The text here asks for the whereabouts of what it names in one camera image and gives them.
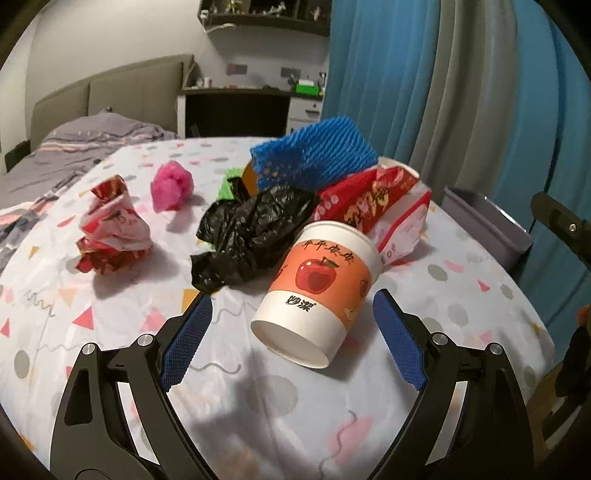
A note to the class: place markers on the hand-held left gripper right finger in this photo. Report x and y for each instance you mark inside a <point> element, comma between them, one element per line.
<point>399,341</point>

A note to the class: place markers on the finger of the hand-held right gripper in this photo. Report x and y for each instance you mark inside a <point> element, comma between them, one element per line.
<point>558,221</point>

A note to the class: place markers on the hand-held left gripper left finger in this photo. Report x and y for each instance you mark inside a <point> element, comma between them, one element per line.
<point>187,341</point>

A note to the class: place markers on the grey plastic bin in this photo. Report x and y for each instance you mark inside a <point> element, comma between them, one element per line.
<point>489,226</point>

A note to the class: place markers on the apple print paper cup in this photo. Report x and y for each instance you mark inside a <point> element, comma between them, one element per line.
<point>314,286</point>

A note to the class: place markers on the green foam net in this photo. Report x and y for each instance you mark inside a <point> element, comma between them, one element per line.
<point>227,187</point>

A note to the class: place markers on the blue foam net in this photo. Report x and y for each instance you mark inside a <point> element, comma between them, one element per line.
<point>309,147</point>

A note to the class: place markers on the black plastic bag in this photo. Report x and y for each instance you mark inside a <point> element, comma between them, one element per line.
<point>249,230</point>

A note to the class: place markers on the white cloth coloured shapes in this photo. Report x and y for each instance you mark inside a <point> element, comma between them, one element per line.
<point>60,295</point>

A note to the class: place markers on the crumpled red white wrapper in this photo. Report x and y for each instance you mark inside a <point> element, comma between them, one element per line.
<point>113,226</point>

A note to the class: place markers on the red white snack bag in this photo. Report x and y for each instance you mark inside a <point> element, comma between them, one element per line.
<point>364,198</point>

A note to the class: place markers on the crumpled pink plastic bag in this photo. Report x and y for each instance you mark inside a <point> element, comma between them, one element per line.
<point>171,184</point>

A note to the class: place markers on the blue grey curtain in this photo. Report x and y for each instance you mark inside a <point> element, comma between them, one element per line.
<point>415,69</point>

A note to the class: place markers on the grey blanket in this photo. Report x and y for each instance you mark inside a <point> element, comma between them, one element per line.
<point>92,134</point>

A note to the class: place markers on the dark desk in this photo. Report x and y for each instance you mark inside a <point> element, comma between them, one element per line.
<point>231,110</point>

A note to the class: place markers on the white drawer unit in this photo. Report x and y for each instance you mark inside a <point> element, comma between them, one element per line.
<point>304,115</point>

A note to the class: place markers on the green box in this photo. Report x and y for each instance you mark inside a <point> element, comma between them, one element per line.
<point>307,88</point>

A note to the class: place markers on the row of small figurines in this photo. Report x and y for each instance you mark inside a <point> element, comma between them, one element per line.
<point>277,5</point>

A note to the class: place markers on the wall outlet plate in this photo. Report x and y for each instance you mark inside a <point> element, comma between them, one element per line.
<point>237,69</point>
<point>290,72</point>

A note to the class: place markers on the dark wall shelf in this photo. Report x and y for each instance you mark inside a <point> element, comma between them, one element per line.
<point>258,21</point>

